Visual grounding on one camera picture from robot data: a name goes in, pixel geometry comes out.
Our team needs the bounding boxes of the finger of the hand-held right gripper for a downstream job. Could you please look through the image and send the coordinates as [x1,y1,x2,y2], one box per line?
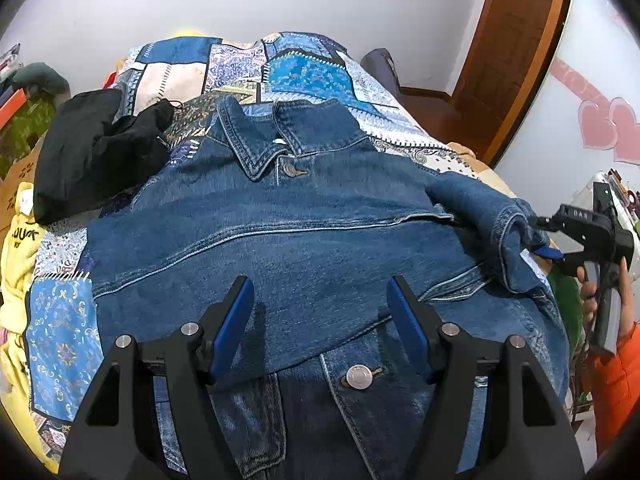
[535,204,591,242]
[537,246,590,277]

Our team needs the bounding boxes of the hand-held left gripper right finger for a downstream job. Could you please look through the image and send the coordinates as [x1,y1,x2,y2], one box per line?
[386,274,586,480]

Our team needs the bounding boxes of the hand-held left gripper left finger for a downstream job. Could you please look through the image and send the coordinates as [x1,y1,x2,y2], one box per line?
[59,275,256,480]

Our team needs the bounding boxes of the blue denim jacket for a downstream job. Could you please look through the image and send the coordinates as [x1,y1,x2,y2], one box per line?
[80,96,571,480]

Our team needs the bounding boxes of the person's right forearm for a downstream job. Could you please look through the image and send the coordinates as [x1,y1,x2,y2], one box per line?
[587,321,640,466]

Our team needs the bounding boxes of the person's right hand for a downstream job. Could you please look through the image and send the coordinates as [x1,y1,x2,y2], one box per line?
[576,256,632,328]

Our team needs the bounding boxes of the brown wooden door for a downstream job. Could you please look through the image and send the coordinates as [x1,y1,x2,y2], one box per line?
[400,0,577,167]

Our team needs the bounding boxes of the black garment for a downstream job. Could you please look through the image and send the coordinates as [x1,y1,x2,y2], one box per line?
[32,89,176,226]

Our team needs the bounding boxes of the yellow printed garment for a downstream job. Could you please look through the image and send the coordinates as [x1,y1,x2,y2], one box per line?
[0,182,66,473]

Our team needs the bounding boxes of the blue patchwork blanket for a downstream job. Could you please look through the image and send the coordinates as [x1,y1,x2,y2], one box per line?
[22,31,501,480]

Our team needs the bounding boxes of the pile of sundries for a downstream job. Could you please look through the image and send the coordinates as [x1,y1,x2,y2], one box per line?
[0,42,23,88]

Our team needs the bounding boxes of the pink heart wall stickers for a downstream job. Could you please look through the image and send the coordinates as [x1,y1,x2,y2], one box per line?
[550,57,640,166]

